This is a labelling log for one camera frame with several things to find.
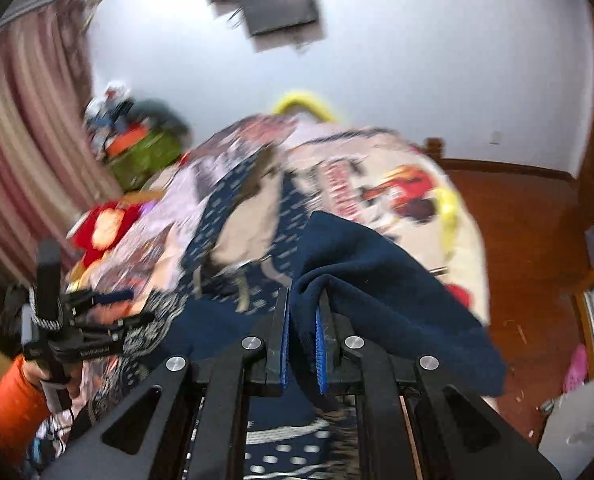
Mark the white wall socket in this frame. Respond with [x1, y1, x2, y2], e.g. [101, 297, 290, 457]
[490, 131, 502, 145]

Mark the green patterned storage box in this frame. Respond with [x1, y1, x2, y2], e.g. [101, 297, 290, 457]
[108, 131, 182, 192]

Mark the small black wall monitor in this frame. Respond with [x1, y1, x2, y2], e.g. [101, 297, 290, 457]
[238, 0, 318, 36]

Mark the clutter pile of clothes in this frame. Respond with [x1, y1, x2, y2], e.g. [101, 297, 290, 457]
[84, 80, 134, 144]

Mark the navy patterned hooded garment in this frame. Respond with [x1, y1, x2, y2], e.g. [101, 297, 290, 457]
[90, 145, 506, 479]

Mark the printed newspaper pattern bedspread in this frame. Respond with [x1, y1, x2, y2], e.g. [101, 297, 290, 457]
[66, 112, 493, 480]

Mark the grey plush pillow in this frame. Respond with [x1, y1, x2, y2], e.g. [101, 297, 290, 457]
[126, 100, 190, 134]

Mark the wooden bed post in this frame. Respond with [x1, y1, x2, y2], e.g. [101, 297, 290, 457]
[424, 138, 444, 164]

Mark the red gold striped curtain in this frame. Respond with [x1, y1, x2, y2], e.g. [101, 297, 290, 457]
[0, 0, 122, 282]

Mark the pink slipper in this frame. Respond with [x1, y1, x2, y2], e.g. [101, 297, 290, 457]
[562, 344, 589, 394]

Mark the orange box on pile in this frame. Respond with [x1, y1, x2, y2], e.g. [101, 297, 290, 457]
[106, 125, 149, 157]

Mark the orange sleeve left forearm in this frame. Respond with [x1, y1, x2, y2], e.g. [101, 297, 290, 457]
[0, 356, 50, 466]

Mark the red plush toy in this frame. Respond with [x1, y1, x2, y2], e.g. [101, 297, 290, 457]
[69, 202, 140, 268]

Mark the person left hand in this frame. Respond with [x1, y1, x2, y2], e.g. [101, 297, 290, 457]
[20, 353, 86, 401]

